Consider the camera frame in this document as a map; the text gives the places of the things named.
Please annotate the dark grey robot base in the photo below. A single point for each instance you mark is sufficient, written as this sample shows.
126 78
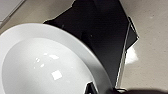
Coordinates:
103 33

